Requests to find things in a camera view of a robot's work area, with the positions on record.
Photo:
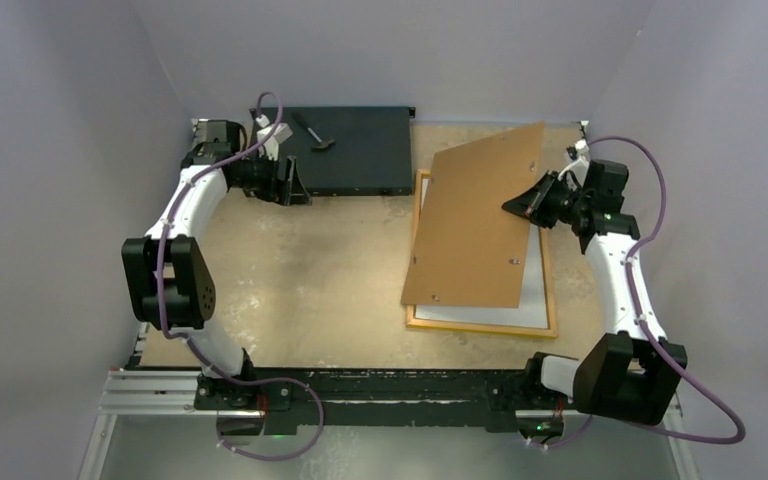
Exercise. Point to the yellow wooden picture frame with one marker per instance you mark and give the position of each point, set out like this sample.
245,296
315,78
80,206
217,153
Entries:
550,300

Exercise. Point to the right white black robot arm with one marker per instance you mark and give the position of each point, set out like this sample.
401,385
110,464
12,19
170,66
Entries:
624,376

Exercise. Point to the small black hammer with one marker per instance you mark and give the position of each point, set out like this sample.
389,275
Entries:
320,143

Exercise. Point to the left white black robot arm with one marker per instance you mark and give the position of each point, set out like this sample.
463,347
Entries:
168,280

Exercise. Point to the black flat box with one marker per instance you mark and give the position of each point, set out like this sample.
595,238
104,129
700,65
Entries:
371,157

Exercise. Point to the brown cardboard backing board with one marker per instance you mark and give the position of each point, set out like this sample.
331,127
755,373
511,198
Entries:
467,251

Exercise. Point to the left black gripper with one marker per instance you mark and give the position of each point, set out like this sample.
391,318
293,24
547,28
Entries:
288,191

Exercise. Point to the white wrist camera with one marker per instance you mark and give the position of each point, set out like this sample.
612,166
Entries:
578,161
271,136

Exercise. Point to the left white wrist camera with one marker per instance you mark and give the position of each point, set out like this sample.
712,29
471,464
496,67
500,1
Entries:
271,136

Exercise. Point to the sky building photo print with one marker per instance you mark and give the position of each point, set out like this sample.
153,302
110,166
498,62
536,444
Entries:
531,312

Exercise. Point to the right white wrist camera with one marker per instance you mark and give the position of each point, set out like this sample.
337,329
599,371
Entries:
578,161

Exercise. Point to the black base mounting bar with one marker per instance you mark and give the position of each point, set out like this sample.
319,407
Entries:
496,400

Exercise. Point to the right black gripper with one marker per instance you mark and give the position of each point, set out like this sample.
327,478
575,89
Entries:
533,203

